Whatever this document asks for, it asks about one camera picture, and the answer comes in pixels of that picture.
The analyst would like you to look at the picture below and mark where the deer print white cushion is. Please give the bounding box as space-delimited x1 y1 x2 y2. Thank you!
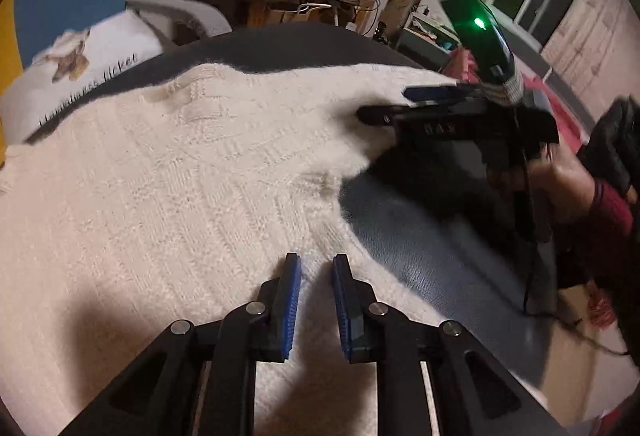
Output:
0 11 166 144

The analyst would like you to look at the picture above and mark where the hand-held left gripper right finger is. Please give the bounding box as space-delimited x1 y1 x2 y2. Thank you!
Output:
332 253 566 436

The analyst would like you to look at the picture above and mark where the brown paper bag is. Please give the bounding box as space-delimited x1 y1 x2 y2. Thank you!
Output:
265 3 311 25

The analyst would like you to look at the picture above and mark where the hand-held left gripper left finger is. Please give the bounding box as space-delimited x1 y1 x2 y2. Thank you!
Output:
60 252 304 436

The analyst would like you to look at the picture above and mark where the low grey cabinet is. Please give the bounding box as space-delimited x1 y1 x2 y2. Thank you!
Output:
397 13 461 67

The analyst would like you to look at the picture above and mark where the cream knit sweater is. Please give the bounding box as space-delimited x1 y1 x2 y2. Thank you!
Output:
0 61 546 436

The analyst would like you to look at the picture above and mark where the floral curtain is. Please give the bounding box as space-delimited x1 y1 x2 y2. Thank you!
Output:
542 0 640 97

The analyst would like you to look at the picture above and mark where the person's right forearm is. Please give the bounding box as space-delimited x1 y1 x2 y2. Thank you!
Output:
552 97 640 289

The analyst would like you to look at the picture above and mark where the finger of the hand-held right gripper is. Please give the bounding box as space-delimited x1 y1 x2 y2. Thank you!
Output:
356 102 418 133
403 85 483 104

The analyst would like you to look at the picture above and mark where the person's right hand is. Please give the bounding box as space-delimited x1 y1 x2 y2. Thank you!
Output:
487 143 599 224

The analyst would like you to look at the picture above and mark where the red quilt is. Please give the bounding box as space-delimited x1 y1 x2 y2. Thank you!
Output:
445 48 597 153

